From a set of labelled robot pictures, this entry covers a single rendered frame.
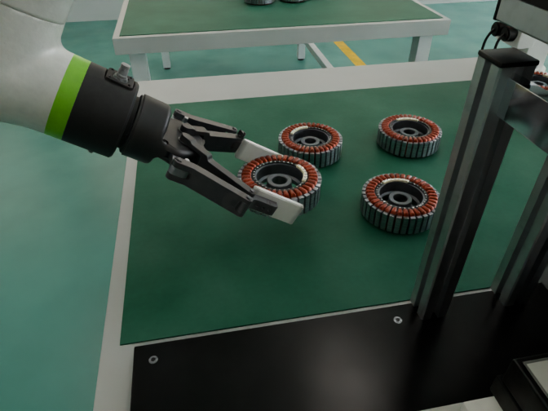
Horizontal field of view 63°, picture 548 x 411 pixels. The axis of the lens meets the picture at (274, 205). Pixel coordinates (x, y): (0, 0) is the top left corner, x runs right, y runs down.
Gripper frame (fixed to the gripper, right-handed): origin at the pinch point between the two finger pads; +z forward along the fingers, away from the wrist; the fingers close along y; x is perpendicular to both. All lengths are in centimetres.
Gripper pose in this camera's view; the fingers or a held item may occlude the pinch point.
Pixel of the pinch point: (276, 183)
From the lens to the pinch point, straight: 60.2
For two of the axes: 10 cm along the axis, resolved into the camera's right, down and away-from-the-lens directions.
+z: 8.5, 3.3, 4.2
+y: -1.6, -5.9, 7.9
